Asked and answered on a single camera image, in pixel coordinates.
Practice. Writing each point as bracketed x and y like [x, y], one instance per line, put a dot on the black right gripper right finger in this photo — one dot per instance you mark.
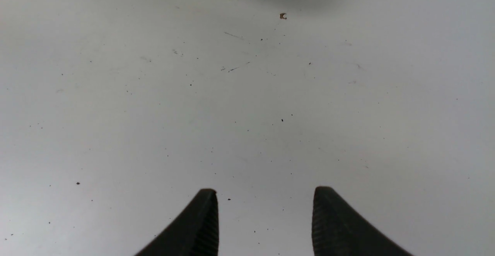
[339, 230]

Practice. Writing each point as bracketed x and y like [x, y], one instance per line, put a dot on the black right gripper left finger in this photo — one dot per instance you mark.
[194, 232]

